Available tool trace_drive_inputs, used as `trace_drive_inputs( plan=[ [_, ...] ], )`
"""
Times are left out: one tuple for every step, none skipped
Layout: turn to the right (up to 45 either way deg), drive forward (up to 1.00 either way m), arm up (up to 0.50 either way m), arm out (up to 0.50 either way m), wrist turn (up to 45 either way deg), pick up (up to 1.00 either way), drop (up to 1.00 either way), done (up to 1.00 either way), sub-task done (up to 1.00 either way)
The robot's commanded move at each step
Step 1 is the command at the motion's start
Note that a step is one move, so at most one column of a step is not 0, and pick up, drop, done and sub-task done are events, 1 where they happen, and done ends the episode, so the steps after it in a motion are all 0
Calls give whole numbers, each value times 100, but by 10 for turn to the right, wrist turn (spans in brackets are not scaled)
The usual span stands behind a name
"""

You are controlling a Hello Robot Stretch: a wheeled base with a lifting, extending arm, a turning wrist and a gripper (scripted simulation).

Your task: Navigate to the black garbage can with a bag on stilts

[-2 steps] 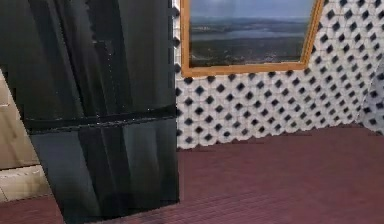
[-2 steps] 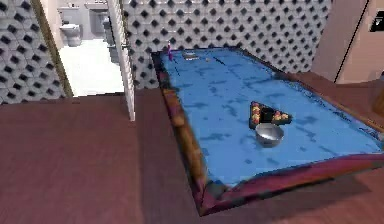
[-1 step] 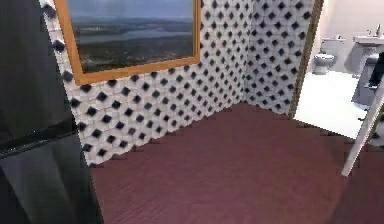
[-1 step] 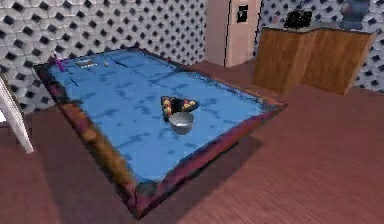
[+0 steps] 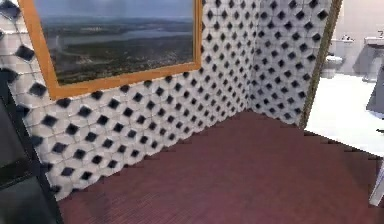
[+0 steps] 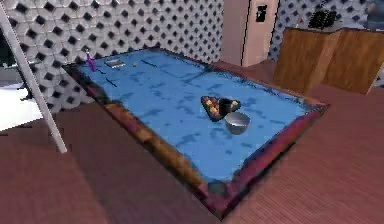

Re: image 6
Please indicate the black mug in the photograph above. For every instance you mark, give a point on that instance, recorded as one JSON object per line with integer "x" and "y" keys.
{"x": 226, "y": 106}

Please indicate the grey flat book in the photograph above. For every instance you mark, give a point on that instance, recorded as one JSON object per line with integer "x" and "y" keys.
{"x": 115, "y": 63}

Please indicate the grey metal bowl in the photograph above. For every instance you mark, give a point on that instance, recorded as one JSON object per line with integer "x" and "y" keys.
{"x": 237, "y": 122}

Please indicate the blue pool table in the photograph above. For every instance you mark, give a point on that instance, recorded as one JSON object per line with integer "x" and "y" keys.
{"x": 173, "y": 100}

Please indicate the brown wooden counter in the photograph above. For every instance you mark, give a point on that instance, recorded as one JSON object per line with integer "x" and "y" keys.
{"x": 330, "y": 58}

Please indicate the beige fridge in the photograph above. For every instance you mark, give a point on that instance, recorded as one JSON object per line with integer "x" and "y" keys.
{"x": 248, "y": 30}

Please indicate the black triangle rack with balls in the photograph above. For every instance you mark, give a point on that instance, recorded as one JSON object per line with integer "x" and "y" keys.
{"x": 212, "y": 107}

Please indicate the purple spray bottle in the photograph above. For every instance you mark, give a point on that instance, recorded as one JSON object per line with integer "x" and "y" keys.
{"x": 90, "y": 62}

